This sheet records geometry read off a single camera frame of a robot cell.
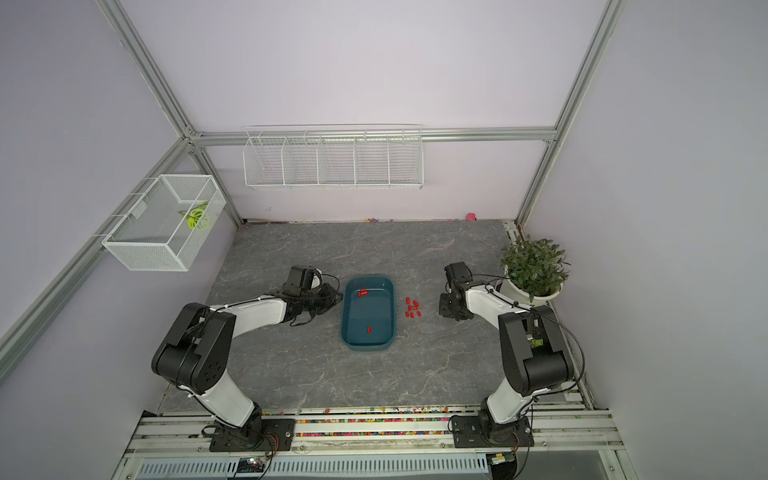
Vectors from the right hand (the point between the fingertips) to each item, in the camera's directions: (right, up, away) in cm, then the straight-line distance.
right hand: (449, 307), depth 95 cm
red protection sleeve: (-14, -2, +1) cm, 14 cm away
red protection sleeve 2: (-10, -2, +1) cm, 10 cm away
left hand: (-34, +3, -2) cm, 34 cm away
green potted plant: (+22, +14, -13) cm, 29 cm away
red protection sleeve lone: (-26, -6, -4) cm, 27 cm away
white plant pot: (+15, +7, -10) cm, 20 cm away
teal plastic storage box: (-26, -2, -1) cm, 26 cm away
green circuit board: (-52, -33, -24) cm, 67 cm away
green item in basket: (-73, +28, -14) cm, 79 cm away
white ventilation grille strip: (-60, -33, -25) cm, 73 cm away
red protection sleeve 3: (-13, +2, +4) cm, 14 cm away
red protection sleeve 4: (-29, +4, +4) cm, 29 cm away
